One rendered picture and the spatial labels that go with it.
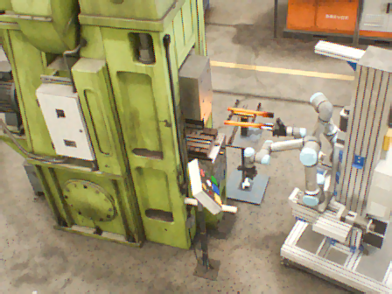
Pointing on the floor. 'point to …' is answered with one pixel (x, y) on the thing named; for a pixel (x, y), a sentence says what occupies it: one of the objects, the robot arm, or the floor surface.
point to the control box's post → (203, 232)
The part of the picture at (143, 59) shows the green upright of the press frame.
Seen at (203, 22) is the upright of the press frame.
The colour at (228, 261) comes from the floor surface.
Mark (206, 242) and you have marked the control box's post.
